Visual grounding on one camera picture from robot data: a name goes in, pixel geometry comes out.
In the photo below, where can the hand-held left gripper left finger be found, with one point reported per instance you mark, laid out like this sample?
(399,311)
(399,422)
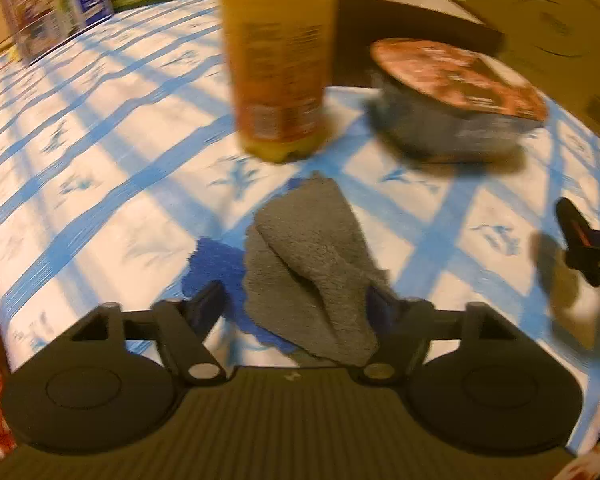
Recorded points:
(207,305)

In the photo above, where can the brown box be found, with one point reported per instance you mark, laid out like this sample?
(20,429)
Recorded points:
(360,25)

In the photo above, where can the white red printed object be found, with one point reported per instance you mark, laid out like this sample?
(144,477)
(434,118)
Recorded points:
(592,462)

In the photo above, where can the grey towel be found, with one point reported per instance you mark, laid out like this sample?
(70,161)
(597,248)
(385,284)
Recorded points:
(315,260)

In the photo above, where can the blue milk carton box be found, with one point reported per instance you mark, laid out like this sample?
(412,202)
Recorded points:
(55,5)

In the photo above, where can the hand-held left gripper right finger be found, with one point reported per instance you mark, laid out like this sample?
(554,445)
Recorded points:
(380,307)

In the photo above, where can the small yellow object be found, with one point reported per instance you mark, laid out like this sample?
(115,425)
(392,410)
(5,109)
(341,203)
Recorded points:
(19,52)

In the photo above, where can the large cardboard box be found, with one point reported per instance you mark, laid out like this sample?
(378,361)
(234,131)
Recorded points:
(555,20)

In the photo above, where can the dark instant noodle bowl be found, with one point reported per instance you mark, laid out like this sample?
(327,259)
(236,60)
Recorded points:
(450,110)

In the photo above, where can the orange juice bottle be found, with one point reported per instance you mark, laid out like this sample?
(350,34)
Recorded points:
(277,60)

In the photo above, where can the blue checked bed sheet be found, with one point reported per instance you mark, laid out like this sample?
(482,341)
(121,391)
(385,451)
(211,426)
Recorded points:
(105,185)

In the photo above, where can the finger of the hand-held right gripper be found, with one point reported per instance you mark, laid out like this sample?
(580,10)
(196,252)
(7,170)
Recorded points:
(585,255)

